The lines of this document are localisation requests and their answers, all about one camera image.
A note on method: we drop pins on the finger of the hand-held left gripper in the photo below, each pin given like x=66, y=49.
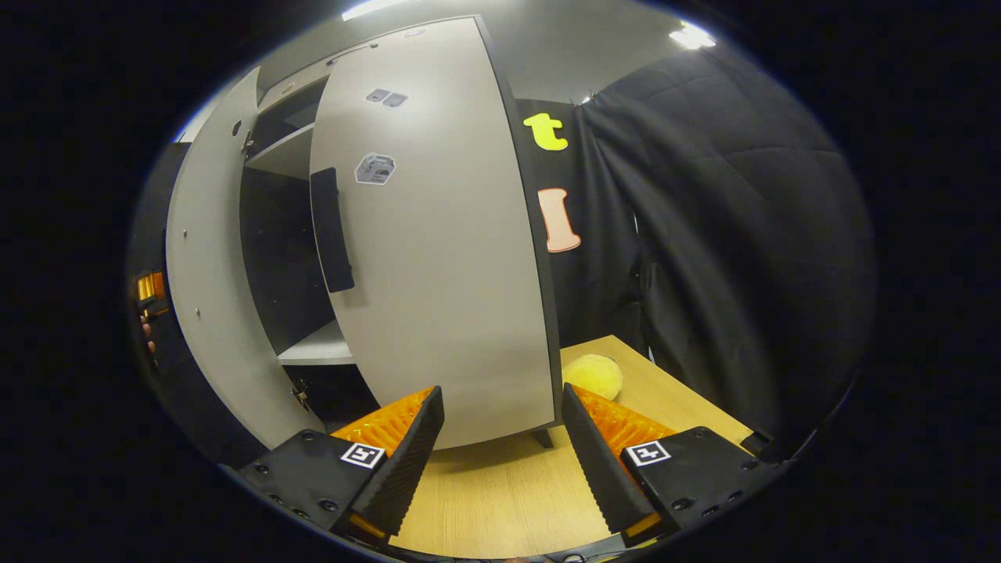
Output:
x=148, y=288

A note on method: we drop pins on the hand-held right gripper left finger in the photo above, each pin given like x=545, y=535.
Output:
x=403, y=469

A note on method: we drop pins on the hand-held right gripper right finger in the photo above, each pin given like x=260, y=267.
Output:
x=602, y=469

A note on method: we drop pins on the white cabinet door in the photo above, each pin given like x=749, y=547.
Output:
x=211, y=274
x=438, y=274

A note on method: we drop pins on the white shoe cabinet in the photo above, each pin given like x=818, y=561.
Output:
x=321, y=348

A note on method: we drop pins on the metal door hinge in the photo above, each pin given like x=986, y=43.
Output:
x=249, y=143
x=301, y=395

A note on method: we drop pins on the yellow plush ball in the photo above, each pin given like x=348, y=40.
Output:
x=594, y=375

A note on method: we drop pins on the black backdrop cloth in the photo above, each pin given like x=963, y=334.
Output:
x=743, y=234

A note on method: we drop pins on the ceiling light panel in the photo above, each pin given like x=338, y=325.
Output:
x=692, y=36
x=371, y=8

